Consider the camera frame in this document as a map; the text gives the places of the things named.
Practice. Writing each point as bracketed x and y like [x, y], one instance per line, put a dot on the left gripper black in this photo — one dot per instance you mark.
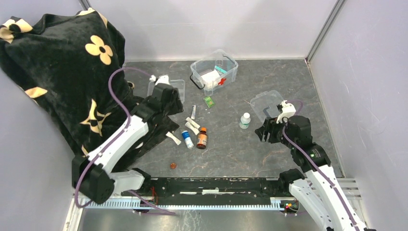
[178, 106]

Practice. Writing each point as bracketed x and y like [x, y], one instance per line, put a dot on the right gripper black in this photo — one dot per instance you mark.
[270, 125]

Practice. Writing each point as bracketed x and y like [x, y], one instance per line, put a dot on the green small medicine box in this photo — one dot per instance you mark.
[209, 102]

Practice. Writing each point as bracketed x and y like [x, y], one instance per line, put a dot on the blue white bandage roll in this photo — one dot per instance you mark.
[187, 138]

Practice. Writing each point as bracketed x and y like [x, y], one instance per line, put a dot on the white gauze pad packet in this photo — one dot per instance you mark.
[210, 79]

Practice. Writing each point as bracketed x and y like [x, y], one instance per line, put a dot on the brown bottle orange cap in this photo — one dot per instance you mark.
[202, 138]

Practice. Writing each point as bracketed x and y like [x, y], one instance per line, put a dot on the teal bandage packet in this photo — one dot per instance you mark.
[219, 69]

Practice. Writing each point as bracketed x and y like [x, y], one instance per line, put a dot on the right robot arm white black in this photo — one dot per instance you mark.
[314, 184]

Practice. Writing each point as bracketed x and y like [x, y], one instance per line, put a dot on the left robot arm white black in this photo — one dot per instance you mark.
[94, 177]

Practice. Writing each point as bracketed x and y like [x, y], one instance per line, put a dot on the clear compartment tray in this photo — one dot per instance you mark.
[177, 84]

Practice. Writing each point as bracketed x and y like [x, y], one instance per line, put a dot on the clear box lid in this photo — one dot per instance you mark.
[265, 104]

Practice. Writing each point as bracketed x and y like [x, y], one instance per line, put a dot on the small white blue tube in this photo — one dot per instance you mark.
[193, 113]

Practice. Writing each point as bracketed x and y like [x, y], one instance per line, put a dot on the white sachet on blanket edge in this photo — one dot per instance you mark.
[173, 137]

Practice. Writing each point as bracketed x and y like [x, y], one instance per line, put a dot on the clear first aid box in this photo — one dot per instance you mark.
[207, 64]

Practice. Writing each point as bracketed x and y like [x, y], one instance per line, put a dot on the black blanket with cream flowers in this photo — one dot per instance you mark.
[71, 67]

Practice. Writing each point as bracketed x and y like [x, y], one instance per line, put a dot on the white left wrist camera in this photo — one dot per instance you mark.
[163, 79]

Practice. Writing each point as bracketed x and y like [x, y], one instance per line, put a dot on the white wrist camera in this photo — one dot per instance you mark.
[163, 79]
[286, 109]

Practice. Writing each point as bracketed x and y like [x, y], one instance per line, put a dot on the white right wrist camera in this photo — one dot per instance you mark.
[286, 109]

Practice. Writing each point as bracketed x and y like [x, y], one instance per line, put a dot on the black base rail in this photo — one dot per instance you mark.
[213, 191]

